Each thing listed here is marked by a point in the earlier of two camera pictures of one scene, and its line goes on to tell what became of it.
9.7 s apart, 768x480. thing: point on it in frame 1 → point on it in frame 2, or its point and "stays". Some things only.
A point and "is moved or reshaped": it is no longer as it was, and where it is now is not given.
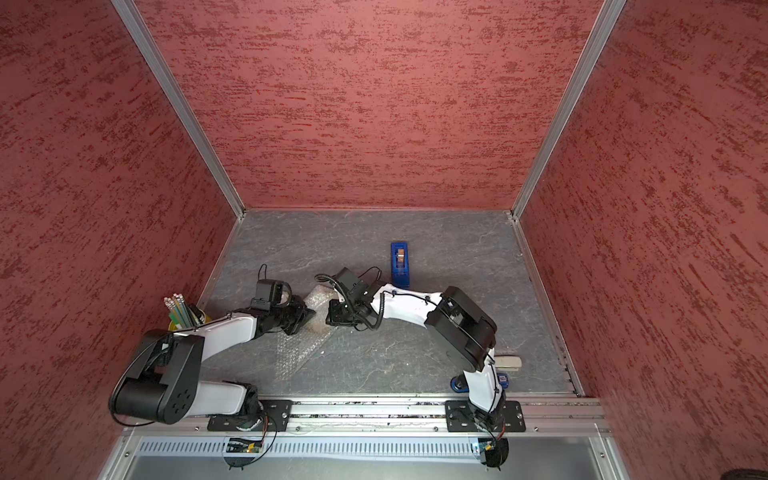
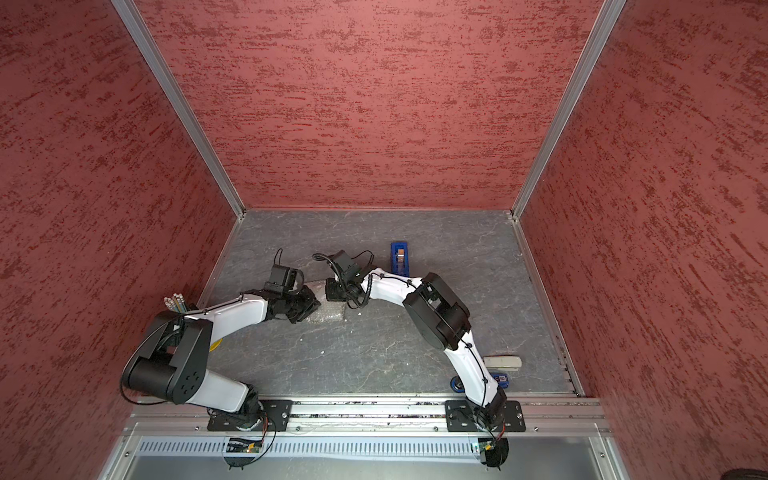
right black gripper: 337,319 → 333,293
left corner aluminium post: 178,98 stays
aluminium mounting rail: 383,415 stays
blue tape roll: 459,382 stays
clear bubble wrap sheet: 296,350 is moved or reshaped
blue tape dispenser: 400,265 stays
